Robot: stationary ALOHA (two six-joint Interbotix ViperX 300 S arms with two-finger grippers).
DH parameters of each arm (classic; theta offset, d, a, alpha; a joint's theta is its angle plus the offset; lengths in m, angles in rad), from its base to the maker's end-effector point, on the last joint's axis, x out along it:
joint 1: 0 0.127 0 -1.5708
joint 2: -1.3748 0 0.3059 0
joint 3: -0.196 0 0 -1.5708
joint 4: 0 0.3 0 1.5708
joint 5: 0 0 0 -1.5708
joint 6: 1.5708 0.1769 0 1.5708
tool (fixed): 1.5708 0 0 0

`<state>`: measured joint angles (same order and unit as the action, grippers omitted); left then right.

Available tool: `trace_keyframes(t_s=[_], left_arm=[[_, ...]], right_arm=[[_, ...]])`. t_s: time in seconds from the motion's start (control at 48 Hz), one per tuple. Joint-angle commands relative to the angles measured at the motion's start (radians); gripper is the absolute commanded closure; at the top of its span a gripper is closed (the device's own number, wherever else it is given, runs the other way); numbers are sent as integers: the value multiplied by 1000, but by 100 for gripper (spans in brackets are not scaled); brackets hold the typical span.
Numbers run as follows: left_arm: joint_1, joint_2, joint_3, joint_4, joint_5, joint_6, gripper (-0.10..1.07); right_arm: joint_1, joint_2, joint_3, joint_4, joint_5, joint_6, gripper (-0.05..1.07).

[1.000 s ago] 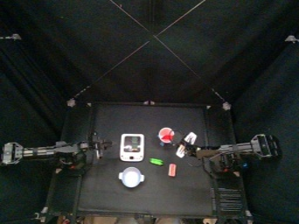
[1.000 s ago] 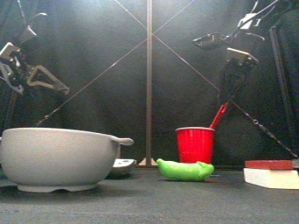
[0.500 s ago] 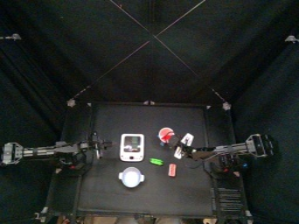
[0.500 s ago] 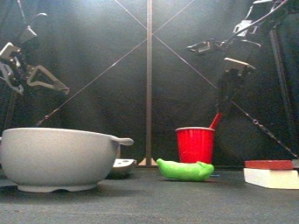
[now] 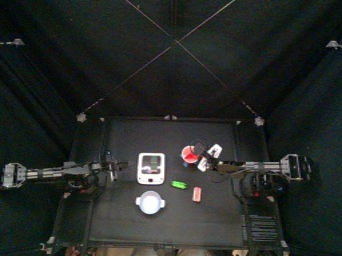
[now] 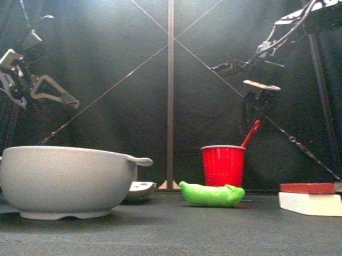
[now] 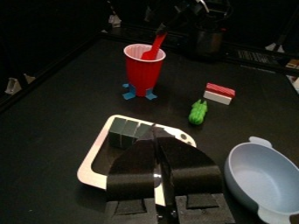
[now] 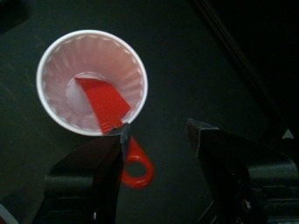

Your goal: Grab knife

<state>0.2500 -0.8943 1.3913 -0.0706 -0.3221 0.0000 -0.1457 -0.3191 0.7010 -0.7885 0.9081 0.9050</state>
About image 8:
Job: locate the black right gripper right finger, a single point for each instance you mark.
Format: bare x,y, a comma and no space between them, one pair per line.
230,163

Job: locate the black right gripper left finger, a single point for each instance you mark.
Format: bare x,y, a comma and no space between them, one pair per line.
85,180

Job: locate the red plastic party cup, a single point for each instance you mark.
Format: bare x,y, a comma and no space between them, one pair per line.
97,52

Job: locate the red toy knife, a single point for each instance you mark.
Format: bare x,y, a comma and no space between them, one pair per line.
104,99

